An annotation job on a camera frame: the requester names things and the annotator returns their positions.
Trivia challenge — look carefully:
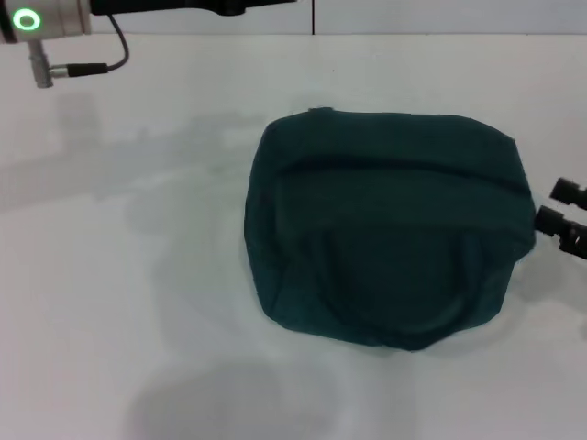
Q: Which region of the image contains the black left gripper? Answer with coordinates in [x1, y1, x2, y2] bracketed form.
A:
[90, 0, 299, 18]

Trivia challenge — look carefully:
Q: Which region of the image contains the dark teal fabric bag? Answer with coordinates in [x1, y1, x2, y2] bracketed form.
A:
[241, 106, 539, 353]

